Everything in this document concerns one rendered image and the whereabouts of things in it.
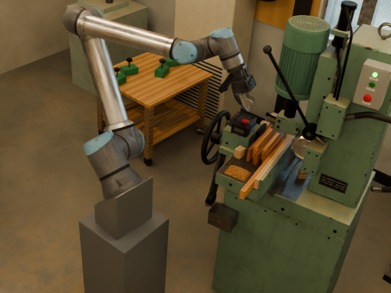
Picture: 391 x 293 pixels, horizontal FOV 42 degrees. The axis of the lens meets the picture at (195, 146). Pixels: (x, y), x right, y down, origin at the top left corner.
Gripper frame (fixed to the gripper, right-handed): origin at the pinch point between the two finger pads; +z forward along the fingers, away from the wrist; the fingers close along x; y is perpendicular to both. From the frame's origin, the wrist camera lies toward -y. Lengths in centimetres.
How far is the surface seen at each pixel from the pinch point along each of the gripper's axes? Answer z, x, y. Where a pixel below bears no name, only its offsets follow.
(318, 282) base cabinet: 86, -13, 12
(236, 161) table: 18.2, -14.5, -5.0
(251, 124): 9.0, 3.2, -2.7
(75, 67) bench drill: -26, 113, -221
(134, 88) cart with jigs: -6, 64, -120
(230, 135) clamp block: 9.8, -3.5, -10.7
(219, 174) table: 17.2, -26.4, -6.9
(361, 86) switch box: -3, -8, 56
